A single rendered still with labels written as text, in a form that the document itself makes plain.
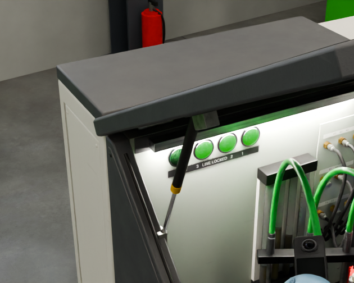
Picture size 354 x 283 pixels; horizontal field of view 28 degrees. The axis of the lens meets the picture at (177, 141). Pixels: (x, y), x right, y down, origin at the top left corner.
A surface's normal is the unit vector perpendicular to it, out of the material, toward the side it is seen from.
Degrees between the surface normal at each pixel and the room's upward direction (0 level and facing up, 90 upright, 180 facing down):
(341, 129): 90
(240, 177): 90
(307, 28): 0
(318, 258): 19
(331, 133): 90
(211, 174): 90
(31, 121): 0
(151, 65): 0
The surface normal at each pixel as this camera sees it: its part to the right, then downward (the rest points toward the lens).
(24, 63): 0.55, 0.40
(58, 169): 0.00, -0.87
